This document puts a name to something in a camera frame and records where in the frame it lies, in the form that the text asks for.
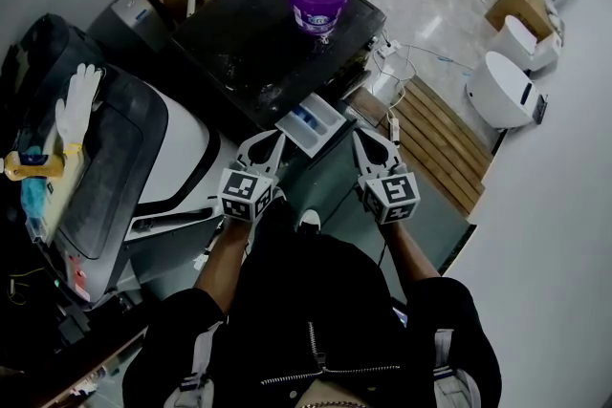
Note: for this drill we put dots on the wooden slat platform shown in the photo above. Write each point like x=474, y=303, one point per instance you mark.
x=440, y=143

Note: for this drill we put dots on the person's right forearm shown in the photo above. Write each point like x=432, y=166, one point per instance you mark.
x=406, y=253

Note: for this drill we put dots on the yellow bottle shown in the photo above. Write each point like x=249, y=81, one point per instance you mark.
x=33, y=166

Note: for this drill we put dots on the purple plastic bucket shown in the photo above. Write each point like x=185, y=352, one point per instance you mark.
x=318, y=0

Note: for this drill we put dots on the grey green floor platform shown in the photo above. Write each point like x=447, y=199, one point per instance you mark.
x=430, y=224

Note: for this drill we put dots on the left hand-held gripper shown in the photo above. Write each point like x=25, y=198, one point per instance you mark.
x=239, y=188

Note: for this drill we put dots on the black washing machine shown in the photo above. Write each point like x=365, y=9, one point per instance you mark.
x=239, y=43

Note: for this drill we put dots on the person's black jacket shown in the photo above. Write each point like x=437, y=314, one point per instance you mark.
x=454, y=325

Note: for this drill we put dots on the white round appliance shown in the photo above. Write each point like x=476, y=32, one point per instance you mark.
x=497, y=91

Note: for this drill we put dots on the blue cloth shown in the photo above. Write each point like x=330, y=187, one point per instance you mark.
x=33, y=196

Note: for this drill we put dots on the white power strip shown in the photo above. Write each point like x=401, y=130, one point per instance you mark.
x=394, y=126
x=387, y=49

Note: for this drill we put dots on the black rounded appliance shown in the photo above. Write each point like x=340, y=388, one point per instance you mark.
x=43, y=43

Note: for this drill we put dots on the silver appliance with blue label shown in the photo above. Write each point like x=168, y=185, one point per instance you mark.
x=129, y=19

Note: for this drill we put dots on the open cardboard box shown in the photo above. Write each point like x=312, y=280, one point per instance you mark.
x=518, y=2

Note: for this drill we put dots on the white glove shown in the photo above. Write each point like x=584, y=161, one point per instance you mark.
x=76, y=110

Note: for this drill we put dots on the person's left forearm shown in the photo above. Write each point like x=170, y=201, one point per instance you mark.
x=225, y=263

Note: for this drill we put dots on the white and black top-load washer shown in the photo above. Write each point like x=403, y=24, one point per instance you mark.
x=186, y=143

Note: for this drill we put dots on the black and white sneaker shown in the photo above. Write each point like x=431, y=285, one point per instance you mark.
x=310, y=221
x=278, y=197

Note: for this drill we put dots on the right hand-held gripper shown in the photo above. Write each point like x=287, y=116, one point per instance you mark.
x=394, y=193

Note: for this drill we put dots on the white detergent drawer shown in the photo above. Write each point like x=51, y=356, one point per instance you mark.
x=327, y=124

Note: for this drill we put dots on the person's black trousers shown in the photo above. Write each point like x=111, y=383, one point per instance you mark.
x=311, y=282

